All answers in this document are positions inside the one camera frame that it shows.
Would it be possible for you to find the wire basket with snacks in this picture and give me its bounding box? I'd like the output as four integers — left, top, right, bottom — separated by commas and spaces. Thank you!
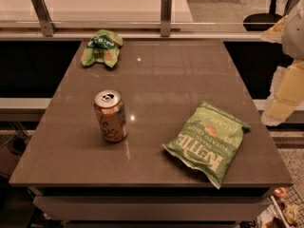
236, 187, 304, 228

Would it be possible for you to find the metal glass bracket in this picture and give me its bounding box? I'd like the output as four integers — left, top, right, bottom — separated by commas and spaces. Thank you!
30, 0, 56, 37
160, 0, 172, 37

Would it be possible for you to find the black office chair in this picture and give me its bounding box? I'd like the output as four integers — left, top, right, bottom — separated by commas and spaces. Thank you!
242, 0, 304, 32

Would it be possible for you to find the right metal glass bracket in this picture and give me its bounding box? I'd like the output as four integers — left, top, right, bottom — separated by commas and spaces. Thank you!
160, 0, 172, 37

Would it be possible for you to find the green jalapeno kettle chip bag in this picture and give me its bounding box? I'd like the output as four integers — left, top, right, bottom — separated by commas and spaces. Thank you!
162, 101, 250, 189

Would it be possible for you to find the left metal glass bracket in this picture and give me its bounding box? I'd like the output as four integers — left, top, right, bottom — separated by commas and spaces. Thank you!
30, 0, 56, 37

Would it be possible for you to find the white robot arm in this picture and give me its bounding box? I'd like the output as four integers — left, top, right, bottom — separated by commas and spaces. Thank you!
261, 6, 304, 126

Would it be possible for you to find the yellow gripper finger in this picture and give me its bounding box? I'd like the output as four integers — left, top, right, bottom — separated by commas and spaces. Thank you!
261, 60, 304, 126
260, 16, 287, 44

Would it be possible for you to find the green rice chip bag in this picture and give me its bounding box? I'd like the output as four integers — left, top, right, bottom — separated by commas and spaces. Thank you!
81, 29, 124, 67

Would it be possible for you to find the orange soda can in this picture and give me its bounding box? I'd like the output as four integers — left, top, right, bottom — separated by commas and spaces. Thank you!
94, 89, 127, 143

